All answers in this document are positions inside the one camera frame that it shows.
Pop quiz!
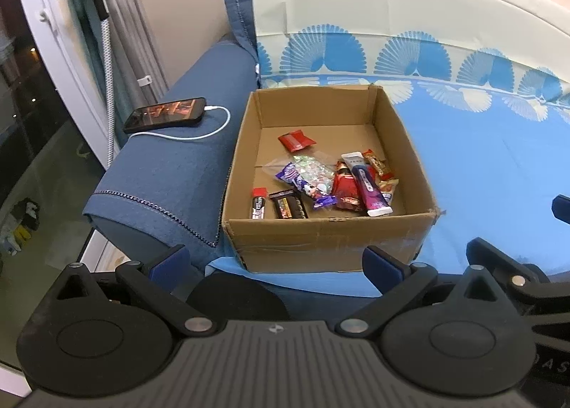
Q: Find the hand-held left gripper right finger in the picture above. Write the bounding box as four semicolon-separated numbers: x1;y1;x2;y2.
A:
334;245;518;338

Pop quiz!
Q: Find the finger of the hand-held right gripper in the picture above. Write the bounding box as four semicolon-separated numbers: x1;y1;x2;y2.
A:
466;236;570;316
551;195;570;225

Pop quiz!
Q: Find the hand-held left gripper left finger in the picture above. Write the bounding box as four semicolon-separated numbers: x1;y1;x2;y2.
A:
47;244;218;338

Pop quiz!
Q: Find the brown cardboard box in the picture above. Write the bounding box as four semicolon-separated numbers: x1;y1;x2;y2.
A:
221;84;446;274

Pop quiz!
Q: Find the yellow wrapper packet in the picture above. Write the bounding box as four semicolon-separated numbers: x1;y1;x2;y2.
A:
378;177;399;206

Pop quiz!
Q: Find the white and purple long bar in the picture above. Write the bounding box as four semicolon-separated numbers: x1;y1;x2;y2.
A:
341;152;394;218

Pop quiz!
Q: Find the dark red packet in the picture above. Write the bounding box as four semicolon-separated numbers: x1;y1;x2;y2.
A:
331;158;367;213

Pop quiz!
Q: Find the small orange bar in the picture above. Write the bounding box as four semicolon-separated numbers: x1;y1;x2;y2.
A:
362;149;387;178

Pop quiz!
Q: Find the red-ended white snack bar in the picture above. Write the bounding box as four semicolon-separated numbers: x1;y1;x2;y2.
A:
250;187;268;220

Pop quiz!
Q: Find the dark brown chocolate bar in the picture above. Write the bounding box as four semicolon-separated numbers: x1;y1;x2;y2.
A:
268;189;309;220

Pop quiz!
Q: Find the purple wrapper packet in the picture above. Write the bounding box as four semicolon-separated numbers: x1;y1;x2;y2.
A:
275;162;337;210

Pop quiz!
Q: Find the clear bag of candies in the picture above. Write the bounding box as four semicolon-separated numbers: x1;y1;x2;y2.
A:
262;152;340;196

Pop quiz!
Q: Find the dark round cushion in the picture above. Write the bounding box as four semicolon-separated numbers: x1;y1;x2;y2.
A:
186;274;291;323

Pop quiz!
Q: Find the blue fan print bedsheet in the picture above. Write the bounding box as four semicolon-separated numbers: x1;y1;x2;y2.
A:
206;0;570;298

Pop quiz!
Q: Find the dark blue stitched blanket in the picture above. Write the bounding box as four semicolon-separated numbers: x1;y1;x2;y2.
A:
82;0;260;272

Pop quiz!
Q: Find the black smartphone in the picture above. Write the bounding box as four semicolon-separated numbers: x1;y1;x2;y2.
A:
122;97;208;135

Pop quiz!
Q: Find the dark and yellow bundle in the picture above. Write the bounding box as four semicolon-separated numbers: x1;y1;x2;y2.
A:
0;198;42;258

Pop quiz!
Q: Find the white charging cable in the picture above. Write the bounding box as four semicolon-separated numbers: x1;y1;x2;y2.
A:
133;106;232;142

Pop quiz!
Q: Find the braided steamer hose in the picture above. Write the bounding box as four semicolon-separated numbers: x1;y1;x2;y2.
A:
100;17;115;169

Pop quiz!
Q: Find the white window frame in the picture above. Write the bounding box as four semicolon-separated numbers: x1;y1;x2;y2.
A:
8;0;117;171

